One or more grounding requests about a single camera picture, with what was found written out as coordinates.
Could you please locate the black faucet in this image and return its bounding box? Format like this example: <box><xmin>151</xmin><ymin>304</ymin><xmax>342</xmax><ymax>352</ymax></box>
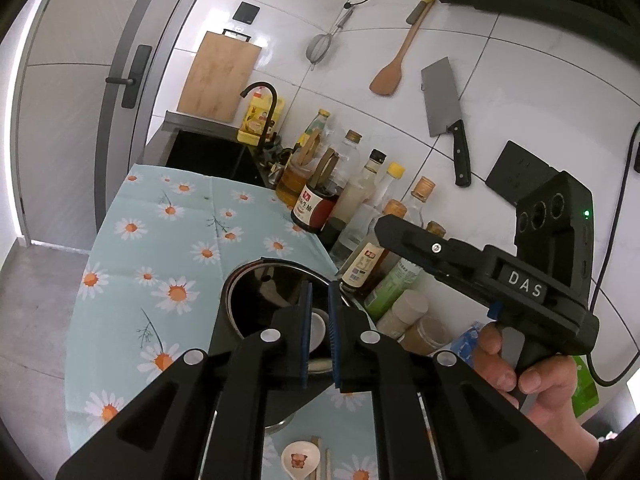
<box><xmin>240</xmin><ymin>81</ymin><xmax>279</xmax><ymax>147</ymax></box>

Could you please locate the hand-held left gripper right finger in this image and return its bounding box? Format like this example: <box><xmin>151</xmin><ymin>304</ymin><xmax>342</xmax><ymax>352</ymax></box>
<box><xmin>327</xmin><ymin>280</ymin><xmax>586</xmax><ymax>480</ymax></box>

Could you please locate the orange cap labelled bottle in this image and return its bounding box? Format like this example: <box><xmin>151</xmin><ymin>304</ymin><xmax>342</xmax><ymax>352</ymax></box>
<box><xmin>341</xmin><ymin>199</ymin><xmax>407</xmax><ymax>292</ymax></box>

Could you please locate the black square wall plate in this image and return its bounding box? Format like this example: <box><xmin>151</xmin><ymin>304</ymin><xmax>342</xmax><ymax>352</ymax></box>
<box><xmin>233</xmin><ymin>1</ymin><xmax>261</xmax><ymax>25</ymax></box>

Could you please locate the wooden cutting board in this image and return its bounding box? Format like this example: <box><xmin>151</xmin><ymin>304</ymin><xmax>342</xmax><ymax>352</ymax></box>
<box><xmin>176</xmin><ymin>30</ymin><xmax>264</xmax><ymax>124</ymax></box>

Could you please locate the black power cable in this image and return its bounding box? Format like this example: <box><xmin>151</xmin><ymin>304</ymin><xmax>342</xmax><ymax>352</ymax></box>
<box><xmin>586</xmin><ymin>121</ymin><xmax>640</xmax><ymax>389</ymax></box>

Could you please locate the white lid spice jar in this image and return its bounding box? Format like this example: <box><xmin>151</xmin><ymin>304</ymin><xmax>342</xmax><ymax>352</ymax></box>
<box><xmin>375</xmin><ymin>289</ymin><xmax>431</xmax><ymax>342</ymax></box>

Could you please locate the black steel pot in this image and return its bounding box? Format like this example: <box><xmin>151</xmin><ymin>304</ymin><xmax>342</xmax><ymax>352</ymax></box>
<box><xmin>223</xmin><ymin>257</ymin><xmax>372</xmax><ymax>431</ymax></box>

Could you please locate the green label yellow cap bottle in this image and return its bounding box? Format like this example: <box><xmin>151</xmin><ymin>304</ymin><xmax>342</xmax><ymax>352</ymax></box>
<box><xmin>295</xmin><ymin>109</ymin><xmax>334</xmax><ymax>161</ymax></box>

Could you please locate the black wall outlet panel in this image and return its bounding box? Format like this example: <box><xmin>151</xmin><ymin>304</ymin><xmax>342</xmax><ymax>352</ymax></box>
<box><xmin>485</xmin><ymin>140</ymin><xmax>557</xmax><ymax>206</ymax></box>

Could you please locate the amber oil bottle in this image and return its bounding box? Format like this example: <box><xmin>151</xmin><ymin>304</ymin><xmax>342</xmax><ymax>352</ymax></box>
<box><xmin>275</xmin><ymin>130</ymin><xmax>322</xmax><ymax>211</ymax></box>

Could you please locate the white ceramic spoon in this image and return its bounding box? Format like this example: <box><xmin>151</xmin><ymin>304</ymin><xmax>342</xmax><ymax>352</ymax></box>
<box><xmin>280</xmin><ymin>439</ymin><xmax>322</xmax><ymax>480</ymax></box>

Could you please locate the green label gold cap bottle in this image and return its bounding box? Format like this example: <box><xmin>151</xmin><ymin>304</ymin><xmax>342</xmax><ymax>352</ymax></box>
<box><xmin>363</xmin><ymin>221</ymin><xmax>447</xmax><ymax>322</ymax></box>

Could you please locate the tan lid spice jar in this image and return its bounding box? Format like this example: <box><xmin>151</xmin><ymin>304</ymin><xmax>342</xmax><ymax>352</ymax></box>
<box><xmin>399</xmin><ymin>314</ymin><xmax>454</xmax><ymax>357</ymax></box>

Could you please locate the daisy print tablecloth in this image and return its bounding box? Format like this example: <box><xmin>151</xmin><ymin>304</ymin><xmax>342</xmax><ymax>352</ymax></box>
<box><xmin>65</xmin><ymin>164</ymin><xmax>387</xmax><ymax>480</ymax></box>

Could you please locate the metal mesh strainer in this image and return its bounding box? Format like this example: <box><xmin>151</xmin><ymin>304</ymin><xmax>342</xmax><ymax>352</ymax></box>
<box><xmin>306</xmin><ymin>2</ymin><xmax>357</xmax><ymax>71</ymax></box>

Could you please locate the black cap bottle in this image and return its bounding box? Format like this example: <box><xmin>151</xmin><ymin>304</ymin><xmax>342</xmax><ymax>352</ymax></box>
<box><xmin>320</xmin><ymin>148</ymin><xmax>389</xmax><ymax>252</ymax></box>

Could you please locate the grey door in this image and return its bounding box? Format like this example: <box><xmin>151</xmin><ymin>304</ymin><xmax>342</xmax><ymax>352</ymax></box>
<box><xmin>11</xmin><ymin>0</ymin><xmax>173</xmax><ymax>256</ymax></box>

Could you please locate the small white cup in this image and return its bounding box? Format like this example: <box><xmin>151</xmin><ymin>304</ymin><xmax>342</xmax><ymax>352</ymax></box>
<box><xmin>309</xmin><ymin>309</ymin><xmax>332</xmax><ymax>357</ymax></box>

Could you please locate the black kitchen sink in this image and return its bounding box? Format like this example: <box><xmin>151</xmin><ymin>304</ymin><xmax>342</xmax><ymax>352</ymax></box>
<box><xmin>162</xmin><ymin>111</ymin><xmax>273</xmax><ymax>190</ymax></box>

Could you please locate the clear yellow cap bottle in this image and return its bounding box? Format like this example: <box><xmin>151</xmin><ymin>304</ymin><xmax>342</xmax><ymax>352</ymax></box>
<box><xmin>332</xmin><ymin>162</ymin><xmax>406</xmax><ymax>267</ymax></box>

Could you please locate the wooden spatula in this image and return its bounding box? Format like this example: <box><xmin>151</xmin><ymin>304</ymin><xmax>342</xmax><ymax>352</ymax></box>
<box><xmin>369</xmin><ymin>0</ymin><xmax>436</xmax><ymax>97</ymax></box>

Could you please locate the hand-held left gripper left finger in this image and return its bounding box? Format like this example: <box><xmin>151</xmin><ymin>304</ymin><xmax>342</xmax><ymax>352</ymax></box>
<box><xmin>55</xmin><ymin>280</ymin><xmax>315</xmax><ymax>480</ymax></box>

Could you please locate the person's right hand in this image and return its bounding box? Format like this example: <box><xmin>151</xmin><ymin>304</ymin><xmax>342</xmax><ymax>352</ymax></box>
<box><xmin>472</xmin><ymin>322</ymin><xmax>602</xmax><ymax>472</ymax></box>

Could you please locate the tall clear brown cap bottle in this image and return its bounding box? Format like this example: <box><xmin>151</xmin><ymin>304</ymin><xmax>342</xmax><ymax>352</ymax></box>
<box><xmin>330</xmin><ymin>129</ymin><xmax>364</xmax><ymax>202</ymax></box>

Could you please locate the yellow oil bottle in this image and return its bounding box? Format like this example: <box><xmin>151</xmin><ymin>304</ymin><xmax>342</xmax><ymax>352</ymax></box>
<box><xmin>237</xmin><ymin>86</ymin><xmax>286</xmax><ymax>145</ymax></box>

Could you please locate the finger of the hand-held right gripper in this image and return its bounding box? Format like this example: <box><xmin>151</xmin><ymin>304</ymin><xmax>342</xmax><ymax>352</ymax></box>
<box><xmin>374</xmin><ymin>214</ymin><xmax>501</xmax><ymax>307</ymax></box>

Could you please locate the black door lock handle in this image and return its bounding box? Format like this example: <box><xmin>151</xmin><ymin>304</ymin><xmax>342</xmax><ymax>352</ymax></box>
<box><xmin>105</xmin><ymin>44</ymin><xmax>153</xmax><ymax>109</ymax></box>

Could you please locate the red label soy sauce bottle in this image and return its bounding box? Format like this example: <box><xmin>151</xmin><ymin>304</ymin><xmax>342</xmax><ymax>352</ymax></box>
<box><xmin>290</xmin><ymin>147</ymin><xmax>342</xmax><ymax>234</ymax></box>

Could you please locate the steel cleaver black handle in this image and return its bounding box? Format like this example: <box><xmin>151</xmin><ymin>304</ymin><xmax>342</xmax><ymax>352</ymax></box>
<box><xmin>420</xmin><ymin>56</ymin><xmax>474</xmax><ymax>188</ymax></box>

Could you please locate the blue white packet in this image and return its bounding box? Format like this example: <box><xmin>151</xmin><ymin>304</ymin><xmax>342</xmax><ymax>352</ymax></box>
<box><xmin>446</xmin><ymin>322</ymin><xmax>489</xmax><ymax>367</ymax></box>

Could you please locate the clear gold cap bottle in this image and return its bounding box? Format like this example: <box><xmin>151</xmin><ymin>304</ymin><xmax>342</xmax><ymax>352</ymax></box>
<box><xmin>404</xmin><ymin>176</ymin><xmax>437</xmax><ymax>232</ymax></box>

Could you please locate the green packet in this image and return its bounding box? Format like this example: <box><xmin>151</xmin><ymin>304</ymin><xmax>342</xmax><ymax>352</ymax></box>
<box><xmin>570</xmin><ymin>355</ymin><xmax>600</xmax><ymax>419</ymax></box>

